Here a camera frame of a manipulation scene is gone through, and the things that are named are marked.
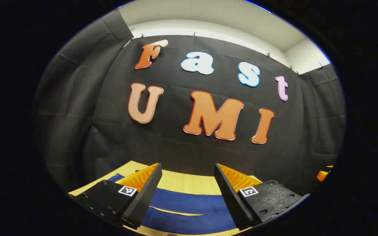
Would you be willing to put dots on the blue denim jeans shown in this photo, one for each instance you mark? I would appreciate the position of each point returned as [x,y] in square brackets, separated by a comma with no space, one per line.
[189,204]

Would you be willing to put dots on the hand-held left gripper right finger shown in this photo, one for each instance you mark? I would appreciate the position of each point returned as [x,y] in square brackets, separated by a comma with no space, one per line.
[232,200]

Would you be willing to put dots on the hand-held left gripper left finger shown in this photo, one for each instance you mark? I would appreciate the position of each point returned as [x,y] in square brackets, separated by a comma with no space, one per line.
[145,197]

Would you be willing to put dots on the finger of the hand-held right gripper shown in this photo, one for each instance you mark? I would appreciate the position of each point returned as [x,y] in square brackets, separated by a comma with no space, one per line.
[322,176]

